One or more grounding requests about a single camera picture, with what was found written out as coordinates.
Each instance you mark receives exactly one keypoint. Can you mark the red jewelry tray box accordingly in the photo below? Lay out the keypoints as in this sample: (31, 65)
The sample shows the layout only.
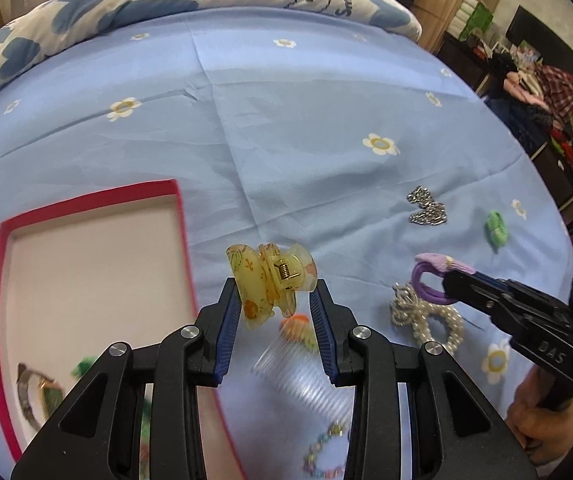
(80, 275)

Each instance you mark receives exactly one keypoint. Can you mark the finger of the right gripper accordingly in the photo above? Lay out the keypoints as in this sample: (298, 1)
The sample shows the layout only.
(513, 307)

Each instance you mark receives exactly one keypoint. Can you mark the plaid clothes pile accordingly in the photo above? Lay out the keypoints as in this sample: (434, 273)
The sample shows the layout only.
(547, 89)

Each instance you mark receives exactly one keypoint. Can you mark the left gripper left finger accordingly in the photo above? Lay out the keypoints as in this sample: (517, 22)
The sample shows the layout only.
(96, 431)

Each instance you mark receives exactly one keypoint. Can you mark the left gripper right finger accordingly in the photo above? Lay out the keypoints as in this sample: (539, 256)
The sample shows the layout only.
(455, 432)

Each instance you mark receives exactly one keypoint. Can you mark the yellow hair claw clip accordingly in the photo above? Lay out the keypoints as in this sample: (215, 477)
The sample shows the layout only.
(269, 279)

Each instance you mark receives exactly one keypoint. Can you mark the black monitor screen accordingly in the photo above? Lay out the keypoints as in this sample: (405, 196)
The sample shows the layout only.
(526, 28)

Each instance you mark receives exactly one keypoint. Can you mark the dark cluttered desk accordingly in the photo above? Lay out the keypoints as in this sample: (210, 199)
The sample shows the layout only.
(529, 123)

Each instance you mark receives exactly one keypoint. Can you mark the person's right hand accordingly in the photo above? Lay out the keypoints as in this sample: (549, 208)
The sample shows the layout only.
(546, 436)

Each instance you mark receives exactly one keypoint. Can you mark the blue floral bed sheet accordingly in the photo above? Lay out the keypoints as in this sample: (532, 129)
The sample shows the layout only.
(286, 127)

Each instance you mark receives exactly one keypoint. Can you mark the clear plastic hair comb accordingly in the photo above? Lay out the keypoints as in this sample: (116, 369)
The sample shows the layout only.
(292, 365)

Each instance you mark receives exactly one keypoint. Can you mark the green white stacked boxes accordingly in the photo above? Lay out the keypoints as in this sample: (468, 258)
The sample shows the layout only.
(471, 15)

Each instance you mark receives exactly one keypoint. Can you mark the silver gold wrist watch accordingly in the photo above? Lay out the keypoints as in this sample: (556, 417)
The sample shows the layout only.
(38, 394)

